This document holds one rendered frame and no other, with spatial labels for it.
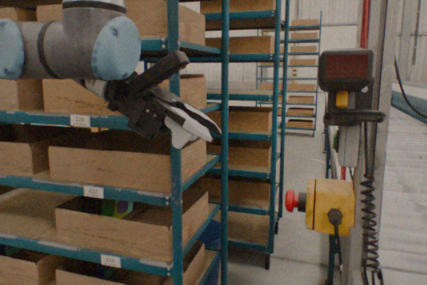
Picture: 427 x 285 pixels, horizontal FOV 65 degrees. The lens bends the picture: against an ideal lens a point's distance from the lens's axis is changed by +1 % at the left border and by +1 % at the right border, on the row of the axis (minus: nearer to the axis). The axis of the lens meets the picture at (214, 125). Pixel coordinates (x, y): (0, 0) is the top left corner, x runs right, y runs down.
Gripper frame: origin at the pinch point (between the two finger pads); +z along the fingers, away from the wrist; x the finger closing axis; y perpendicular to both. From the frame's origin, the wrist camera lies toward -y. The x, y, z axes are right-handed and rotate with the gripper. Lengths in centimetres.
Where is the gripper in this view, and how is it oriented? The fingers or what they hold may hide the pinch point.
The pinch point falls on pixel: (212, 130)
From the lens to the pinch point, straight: 60.6
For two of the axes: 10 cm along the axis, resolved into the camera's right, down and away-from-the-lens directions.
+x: -2.8, 1.5, -9.5
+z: 8.3, 5.3, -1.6
